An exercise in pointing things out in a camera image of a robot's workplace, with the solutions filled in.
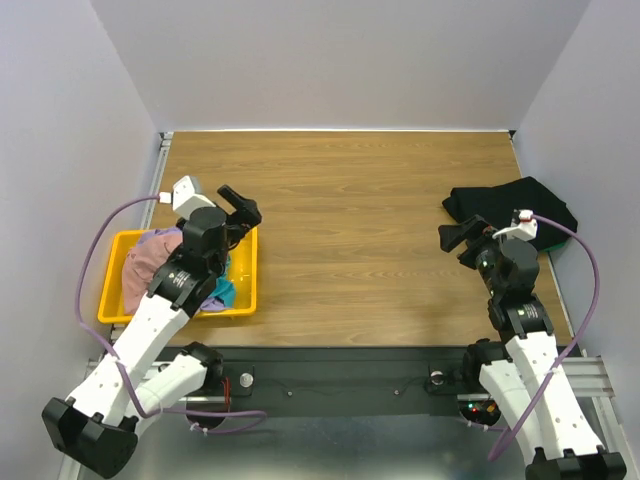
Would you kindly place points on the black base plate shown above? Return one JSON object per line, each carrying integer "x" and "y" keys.
{"x": 336, "y": 381}

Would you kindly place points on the folded black t shirt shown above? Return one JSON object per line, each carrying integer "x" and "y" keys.
{"x": 497, "y": 204}

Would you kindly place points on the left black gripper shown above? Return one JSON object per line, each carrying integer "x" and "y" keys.
{"x": 246, "y": 216}

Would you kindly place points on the pink t shirt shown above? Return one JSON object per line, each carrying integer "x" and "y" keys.
{"x": 140, "y": 266}

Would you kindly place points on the teal t shirt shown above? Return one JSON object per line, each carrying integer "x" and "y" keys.
{"x": 225, "y": 291}

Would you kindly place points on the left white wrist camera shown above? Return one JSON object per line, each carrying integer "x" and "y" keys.
{"x": 185, "y": 197}

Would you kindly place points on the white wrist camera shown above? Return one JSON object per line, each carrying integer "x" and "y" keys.
{"x": 523, "y": 226}
{"x": 185, "y": 197}

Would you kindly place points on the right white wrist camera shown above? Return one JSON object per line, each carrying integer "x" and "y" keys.
{"x": 523, "y": 226}

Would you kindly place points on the lavender t shirt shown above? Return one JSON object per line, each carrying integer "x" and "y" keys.
{"x": 146, "y": 235}

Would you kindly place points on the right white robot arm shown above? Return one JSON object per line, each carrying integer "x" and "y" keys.
{"x": 523, "y": 372}

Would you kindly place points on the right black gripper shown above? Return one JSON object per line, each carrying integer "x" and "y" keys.
{"x": 473, "y": 245}

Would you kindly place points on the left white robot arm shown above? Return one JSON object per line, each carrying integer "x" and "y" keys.
{"x": 100, "y": 422}

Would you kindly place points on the yellow plastic bin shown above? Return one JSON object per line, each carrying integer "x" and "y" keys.
{"x": 242, "y": 272}

